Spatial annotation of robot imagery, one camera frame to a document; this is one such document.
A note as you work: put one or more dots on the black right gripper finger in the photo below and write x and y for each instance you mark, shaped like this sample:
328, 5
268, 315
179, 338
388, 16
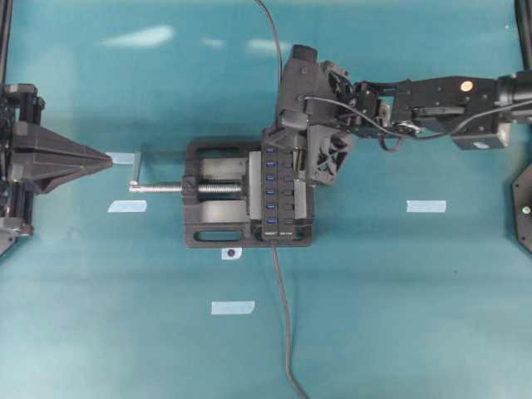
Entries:
285, 139
327, 151

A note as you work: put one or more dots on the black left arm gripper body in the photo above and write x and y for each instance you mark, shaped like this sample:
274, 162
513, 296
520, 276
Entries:
18, 103

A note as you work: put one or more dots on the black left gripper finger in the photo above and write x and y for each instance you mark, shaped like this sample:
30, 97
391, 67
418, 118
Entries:
32, 138
42, 177

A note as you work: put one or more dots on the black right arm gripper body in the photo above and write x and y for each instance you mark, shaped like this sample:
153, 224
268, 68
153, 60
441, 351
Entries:
300, 81

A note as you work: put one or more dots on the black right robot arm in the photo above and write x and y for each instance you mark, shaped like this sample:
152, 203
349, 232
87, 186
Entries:
476, 113

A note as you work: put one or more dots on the black multiport USB hub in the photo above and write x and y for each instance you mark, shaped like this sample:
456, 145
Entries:
278, 190

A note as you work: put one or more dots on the blue tape strip near crank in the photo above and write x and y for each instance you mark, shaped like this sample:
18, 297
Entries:
121, 158

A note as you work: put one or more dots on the black bench vise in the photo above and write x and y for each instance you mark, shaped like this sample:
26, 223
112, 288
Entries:
221, 193

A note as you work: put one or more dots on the blue tape strip left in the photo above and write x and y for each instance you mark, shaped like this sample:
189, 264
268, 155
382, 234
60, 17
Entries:
128, 206

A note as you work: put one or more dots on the blue tape strip right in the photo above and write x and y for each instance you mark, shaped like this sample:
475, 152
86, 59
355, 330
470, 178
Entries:
426, 206

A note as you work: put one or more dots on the tape square with dark dot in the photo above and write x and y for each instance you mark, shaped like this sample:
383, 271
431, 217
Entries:
230, 254

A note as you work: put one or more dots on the blue tape strip bottom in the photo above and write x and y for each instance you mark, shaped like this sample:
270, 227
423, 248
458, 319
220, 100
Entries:
232, 308

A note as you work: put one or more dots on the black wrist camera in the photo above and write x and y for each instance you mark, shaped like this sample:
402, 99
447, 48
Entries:
304, 53

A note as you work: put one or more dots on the black frame post left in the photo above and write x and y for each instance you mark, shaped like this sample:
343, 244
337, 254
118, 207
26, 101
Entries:
6, 7

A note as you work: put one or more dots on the black frame post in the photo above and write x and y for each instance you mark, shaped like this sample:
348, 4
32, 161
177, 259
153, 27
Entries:
6, 7
523, 21

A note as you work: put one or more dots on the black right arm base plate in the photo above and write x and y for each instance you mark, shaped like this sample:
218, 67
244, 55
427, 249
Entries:
521, 197

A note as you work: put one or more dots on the black frame post right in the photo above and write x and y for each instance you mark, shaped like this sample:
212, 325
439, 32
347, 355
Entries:
523, 21

